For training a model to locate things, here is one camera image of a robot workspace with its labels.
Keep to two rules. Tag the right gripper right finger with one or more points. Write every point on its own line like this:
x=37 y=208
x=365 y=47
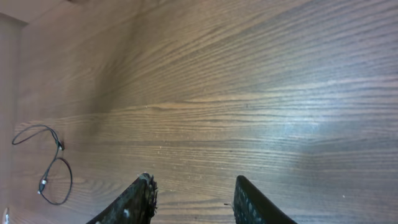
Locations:
x=250 y=205

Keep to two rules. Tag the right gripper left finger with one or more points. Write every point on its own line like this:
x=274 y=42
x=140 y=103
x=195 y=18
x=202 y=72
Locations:
x=136 y=205

